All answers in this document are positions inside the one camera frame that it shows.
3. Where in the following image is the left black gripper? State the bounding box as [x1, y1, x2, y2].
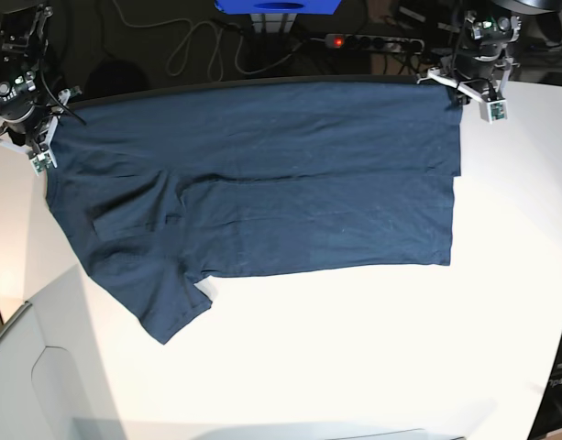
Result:
[415, 45, 517, 107]

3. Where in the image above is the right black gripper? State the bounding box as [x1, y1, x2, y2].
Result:
[0, 86, 82, 159]

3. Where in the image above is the dark blue T-shirt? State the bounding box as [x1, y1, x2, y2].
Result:
[46, 82, 462, 344]

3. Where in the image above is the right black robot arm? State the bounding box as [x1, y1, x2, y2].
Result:
[0, 1, 84, 173]

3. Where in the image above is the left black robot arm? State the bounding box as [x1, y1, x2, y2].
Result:
[416, 1, 562, 123]

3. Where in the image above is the black power strip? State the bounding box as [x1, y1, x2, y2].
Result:
[322, 33, 424, 55]

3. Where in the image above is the blue plastic box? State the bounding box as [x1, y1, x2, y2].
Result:
[215, 0, 341, 15]

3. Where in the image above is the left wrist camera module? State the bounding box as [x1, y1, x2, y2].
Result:
[479, 99, 508, 124]

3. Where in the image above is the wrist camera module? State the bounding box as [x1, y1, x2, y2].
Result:
[29, 149, 57, 175]
[479, 99, 508, 124]

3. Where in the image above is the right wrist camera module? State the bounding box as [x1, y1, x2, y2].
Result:
[29, 149, 57, 175]

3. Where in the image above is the grey coiled cable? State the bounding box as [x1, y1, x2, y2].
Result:
[165, 17, 304, 78]

